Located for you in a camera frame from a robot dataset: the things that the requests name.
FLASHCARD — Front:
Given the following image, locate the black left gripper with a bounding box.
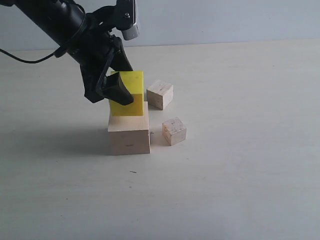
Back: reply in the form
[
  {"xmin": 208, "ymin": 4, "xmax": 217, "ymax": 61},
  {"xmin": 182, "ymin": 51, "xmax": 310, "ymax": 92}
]
[{"xmin": 58, "ymin": 14, "xmax": 134, "ymax": 106}]

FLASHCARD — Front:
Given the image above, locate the yellow cube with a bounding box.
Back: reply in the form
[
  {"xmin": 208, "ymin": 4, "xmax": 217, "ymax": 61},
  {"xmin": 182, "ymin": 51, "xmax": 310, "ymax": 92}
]
[{"xmin": 109, "ymin": 71, "xmax": 144, "ymax": 117}]

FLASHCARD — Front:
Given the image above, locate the medium wooden cube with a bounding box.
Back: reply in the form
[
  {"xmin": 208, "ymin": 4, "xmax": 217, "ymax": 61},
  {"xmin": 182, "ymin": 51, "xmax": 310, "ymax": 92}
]
[{"xmin": 146, "ymin": 80, "xmax": 174, "ymax": 110}]

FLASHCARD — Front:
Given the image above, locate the large wooden cube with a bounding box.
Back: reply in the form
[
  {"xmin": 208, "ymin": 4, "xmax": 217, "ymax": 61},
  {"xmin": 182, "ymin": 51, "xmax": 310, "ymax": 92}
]
[{"xmin": 107, "ymin": 101, "xmax": 151, "ymax": 155}]

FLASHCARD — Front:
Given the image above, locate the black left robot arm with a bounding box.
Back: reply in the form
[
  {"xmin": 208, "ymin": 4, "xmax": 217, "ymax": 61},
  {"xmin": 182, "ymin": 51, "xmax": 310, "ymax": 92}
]
[{"xmin": 0, "ymin": 0, "xmax": 139, "ymax": 106}]

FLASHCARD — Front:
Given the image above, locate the small wooden cube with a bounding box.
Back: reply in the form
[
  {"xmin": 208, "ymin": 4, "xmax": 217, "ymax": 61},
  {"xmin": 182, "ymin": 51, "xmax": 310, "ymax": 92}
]
[{"xmin": 162, "ymin": 117, "xmax": 187, "ymax": 146}]

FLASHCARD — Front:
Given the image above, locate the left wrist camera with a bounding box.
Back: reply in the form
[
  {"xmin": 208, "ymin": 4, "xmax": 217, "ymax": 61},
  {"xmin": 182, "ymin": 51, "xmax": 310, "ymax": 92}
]
[{"xmin": 92, "ymin": 0, "xmax": 140, "ymax": 41}]

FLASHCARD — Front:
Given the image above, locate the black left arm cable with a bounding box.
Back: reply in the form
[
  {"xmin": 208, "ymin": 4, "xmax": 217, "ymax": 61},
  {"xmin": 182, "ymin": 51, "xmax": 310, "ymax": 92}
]
[{"xmin": 0, "ymin": 4, "xmax": 113, "ymax": 93}]

